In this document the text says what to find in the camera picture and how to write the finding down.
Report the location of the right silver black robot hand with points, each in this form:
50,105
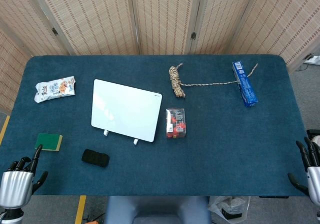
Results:
312,176

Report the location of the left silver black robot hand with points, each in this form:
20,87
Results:
15,187

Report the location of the black eraser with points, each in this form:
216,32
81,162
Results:
95,158

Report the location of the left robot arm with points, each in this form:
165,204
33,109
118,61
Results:
10,215

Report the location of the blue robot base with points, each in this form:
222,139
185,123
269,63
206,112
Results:
157,210

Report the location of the green yellow sponge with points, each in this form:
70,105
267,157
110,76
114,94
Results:
48,141

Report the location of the white board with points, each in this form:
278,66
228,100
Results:
125,110

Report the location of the clear plastic bag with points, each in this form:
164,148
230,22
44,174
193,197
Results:
228,207

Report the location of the white snack bag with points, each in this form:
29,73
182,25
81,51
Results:
55,88

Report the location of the long blue box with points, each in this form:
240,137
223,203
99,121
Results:
245,83

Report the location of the white power strip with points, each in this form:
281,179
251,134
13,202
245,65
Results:
313,59

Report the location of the clear box with red items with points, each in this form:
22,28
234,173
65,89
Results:
175,123

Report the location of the blue felt table cover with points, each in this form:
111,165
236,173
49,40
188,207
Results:
160,138

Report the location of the bamboo folding screen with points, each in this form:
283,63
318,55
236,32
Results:
160,16

